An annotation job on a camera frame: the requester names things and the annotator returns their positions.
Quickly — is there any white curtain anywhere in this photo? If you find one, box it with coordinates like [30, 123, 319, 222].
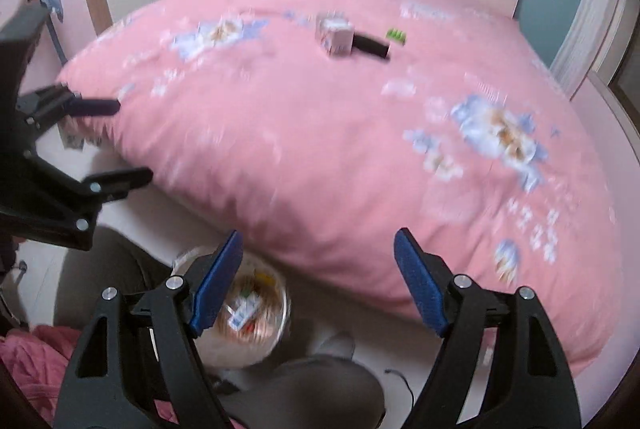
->
[550, 0, 628, 97]

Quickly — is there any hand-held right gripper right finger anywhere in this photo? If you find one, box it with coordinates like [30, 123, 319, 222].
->
[393, 227, 583, 429]

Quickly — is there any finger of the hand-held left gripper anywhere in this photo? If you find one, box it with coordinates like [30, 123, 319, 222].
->
[0, 154, 153, 251]
[12, 82, 122, 135]

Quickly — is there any white bed base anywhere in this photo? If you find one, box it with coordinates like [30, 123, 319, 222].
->
[95, 166, 501, 370]

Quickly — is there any small white box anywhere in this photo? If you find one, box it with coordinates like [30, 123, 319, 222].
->
[315, 13, 354, 56]

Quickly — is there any white trash bin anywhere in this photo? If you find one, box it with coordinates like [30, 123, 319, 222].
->
[170, 246, 293, 368]

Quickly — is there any pink fleece garment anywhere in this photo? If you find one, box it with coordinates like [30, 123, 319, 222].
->
[0, 324, 166, 429]

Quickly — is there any pink floral bed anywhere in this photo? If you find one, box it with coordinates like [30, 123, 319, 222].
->
[55, 0, 621, 375]

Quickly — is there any floral bed sheet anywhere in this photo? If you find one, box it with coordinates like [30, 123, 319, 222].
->
[59, 119, 101, 151]

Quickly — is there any black cylinder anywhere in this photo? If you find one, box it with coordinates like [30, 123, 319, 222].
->
[350, 33, 392, 60]

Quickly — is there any person's leg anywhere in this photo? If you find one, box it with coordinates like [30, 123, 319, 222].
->
[55, 229, 171, 325]
[220, 331, 386, 429]

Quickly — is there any black cable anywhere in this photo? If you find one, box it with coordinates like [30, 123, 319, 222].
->
[384, 368, 416, 412]

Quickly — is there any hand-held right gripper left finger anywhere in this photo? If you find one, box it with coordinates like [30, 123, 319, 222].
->
[52, 230, 246, 429]

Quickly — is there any long white box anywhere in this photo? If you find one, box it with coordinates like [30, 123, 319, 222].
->
[230, 294, 261, 330]

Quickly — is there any person's right leg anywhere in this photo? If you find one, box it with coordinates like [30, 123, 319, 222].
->
[220, 331, 386, 429]

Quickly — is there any person's left leg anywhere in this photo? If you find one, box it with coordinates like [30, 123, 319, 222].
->
[55, 229, 171, 325]

